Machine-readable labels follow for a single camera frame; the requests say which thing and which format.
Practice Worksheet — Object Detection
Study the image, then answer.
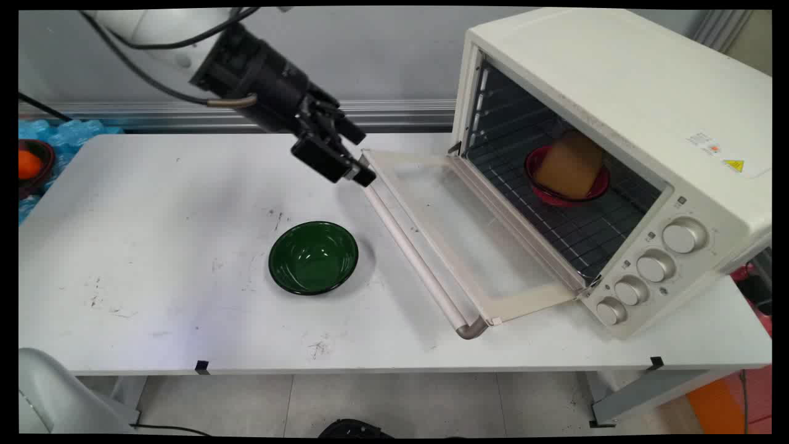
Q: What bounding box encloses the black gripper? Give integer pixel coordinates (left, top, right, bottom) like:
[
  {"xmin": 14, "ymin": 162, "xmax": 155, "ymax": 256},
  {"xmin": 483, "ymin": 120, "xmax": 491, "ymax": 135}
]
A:
[{"xmin": 243, "ymin": 38, "xmax": 377, "ymax": 187}]

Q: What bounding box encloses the green bowl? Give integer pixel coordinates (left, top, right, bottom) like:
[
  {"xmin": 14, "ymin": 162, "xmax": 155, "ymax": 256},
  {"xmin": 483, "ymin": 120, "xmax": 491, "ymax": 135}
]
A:
[{"xmin": 268, "ymin": 221, "xmax": 359, "ymax": 296}]

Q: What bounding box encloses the cream glass oven door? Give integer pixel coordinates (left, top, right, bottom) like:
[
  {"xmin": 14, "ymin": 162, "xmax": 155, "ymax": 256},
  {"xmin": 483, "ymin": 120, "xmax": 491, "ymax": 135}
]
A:
[{"xmin": 360, "ymin": 148, "xmax": 587, "ymax": 340}]

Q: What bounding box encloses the red bowl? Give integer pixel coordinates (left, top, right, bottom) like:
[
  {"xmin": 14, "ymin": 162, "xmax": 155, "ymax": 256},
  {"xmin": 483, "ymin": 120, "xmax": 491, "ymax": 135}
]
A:
[{"xmin": 524, "ymin": 146, "xmax": 611, "ymax": 207}]

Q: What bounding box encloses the blue bubble wrap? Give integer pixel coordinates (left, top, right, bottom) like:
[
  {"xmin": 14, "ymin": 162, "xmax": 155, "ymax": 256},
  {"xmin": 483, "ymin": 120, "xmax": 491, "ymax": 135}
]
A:
[{"xmin": 18, "ymin": 118, "xmax": 125, "ymax": 226}]

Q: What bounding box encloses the dark bowl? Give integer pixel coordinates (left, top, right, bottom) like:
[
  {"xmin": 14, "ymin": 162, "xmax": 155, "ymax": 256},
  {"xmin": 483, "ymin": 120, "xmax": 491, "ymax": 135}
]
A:
[{"xmin": 18, "ymin": 139, "xmax": 57, "ymax": 199}]

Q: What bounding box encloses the black round floor object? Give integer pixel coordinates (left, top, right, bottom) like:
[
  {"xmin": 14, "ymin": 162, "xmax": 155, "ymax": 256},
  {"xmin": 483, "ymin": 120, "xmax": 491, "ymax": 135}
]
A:
[{"xmin": 317, "ymin": 419, "xmax": 396, "ymax": 439}]

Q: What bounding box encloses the cream toaster oven body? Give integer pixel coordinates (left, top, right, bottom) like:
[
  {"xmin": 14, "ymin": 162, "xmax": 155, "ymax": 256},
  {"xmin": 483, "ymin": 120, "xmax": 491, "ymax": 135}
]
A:
[{"xmin": 451, "ymin": 7, "xmax": 772, "ymax": 340}]

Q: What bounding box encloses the orange fruit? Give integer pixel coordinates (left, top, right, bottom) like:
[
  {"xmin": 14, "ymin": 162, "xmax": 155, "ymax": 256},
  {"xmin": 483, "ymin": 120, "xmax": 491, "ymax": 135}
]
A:
[{"xmin": 18, "ymin": 150, "xmax": 43, "ymax": 181}]

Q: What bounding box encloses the grey table leg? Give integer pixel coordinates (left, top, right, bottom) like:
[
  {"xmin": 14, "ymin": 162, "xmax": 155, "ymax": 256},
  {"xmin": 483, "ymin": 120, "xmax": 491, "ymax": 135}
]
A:
[
  {"xmin": 584, "ymin": 368, "xmax": 742, "ymax": 429},
  {"xmin": 110, "ymin": 375, "xmax": 149, "ymax": 426}
]

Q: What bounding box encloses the small silver oven knob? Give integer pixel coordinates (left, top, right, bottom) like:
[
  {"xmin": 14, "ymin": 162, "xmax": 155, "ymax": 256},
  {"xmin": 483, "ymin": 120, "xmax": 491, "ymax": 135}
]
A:
[{"xmin": 595, "ymin": 297, "xmax": 628, "ymax": 327}]

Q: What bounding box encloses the large silver oven knob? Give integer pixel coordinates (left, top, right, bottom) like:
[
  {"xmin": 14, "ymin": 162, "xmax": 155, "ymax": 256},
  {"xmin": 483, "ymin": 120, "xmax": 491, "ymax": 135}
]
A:
[{"xmin": 662, "ymin": 218, "xmax": 708, "ymax": 255}]

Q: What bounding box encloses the white label sticker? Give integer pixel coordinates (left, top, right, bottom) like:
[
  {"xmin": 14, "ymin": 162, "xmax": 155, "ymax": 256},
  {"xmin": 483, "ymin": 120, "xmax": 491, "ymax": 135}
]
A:
[{"xmin": 687, "ymin": 130, "xmax": 722, "ymax": 157}]

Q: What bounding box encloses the grey chair back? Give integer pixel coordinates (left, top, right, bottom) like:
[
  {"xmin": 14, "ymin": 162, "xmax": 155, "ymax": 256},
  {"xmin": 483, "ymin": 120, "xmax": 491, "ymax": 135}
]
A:
[{"xmin": 18, "ymin": 347, "xmax": 140, "ymax": 435}]

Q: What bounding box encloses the grey ribbed column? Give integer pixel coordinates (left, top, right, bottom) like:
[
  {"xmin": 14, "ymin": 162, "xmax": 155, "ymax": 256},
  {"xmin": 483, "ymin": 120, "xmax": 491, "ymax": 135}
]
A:
[{"xmin": 689, "ymin": 9, "xmax": 757, "ymax": 54}]

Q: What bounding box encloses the red and black device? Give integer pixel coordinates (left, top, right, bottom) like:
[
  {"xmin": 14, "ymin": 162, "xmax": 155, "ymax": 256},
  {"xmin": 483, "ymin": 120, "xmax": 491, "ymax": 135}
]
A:
[{"xmin": 730, "ymin": 247, "xmax": 772, "ymax": 337}]

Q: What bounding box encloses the orange box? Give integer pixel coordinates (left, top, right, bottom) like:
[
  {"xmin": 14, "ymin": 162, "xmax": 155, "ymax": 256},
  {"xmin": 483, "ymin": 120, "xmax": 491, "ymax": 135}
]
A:
[{"xmin": 685, "ymin": 377, "xmax": 747, "ymax": 436}]

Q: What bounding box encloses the aluminium profile rail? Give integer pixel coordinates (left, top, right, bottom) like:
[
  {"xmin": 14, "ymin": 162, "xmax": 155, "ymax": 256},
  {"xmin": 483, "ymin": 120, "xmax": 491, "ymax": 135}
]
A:
[{"xmin": 18, "ymin": 99, "xmax": 457, "ymax": 134}]

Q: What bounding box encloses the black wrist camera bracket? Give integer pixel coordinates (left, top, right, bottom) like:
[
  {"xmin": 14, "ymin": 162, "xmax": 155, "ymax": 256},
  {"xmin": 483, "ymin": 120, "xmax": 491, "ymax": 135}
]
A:
[{"xmin": 189, "ymin": 23, "xmax": 264, "ymax": 99}]

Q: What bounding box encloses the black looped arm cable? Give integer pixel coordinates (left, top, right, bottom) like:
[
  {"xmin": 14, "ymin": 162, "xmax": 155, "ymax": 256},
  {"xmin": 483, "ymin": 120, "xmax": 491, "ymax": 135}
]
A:
[{"xmin": 102, "ymin": 7, "xmax": 263, "ymax": 51}]

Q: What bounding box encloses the black cable with tan plug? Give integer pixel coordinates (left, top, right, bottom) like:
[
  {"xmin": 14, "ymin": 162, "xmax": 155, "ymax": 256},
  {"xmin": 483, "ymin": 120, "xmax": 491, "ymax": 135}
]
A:
[{"xmin": 79, "ymin": 10, "xmax": 258, "ymax": 110}]

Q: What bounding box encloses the metal wire oven rack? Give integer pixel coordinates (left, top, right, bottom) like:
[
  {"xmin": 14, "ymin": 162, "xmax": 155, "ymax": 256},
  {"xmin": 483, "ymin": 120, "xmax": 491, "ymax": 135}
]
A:
[{"xmin": 467, "ymin": 114, "xmax": 665, "ymax": 282}]

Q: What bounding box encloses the thin black background cable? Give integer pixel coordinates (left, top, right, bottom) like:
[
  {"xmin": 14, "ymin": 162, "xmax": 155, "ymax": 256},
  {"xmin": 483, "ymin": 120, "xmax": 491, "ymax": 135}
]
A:
[{"xmin": 18, "ymin": 91, "xmax": 73, "ymax": 122}]

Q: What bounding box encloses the black floor cable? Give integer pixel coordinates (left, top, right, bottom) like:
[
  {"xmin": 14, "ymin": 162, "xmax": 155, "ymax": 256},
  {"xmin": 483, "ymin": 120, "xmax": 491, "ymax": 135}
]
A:
[{"xmin": 131, "ymin": 422, "xmax": 211, "ymax": 438}]

